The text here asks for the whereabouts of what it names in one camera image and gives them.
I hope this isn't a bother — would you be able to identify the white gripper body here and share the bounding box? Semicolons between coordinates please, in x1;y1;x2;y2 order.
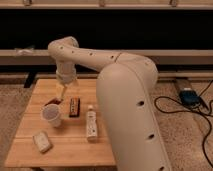
56;61;77;84

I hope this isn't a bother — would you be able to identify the brown chocolate bar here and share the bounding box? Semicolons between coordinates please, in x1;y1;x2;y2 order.
69;98;80;117

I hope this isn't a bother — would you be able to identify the clear plastic wrap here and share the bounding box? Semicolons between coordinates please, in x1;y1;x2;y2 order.
15;46;34;56

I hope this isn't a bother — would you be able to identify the blue power adapter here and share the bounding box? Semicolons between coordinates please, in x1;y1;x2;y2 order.
179;89;199;106

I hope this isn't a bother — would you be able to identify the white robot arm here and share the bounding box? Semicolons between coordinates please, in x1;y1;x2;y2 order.
48;37;172;171

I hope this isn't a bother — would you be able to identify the white plastic bottle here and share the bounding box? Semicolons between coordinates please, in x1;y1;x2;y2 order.
86;105;98;142

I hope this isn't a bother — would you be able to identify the wooden table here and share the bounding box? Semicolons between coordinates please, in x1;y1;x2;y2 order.
5;79;115;168

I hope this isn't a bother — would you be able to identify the black cable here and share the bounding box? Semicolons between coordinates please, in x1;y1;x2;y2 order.
153;79;213;169

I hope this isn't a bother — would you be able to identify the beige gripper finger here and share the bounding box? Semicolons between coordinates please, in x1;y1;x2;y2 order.
60;84;68;100

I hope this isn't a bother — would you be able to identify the white paper cup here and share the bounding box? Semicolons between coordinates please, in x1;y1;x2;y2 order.
41;104;62;127

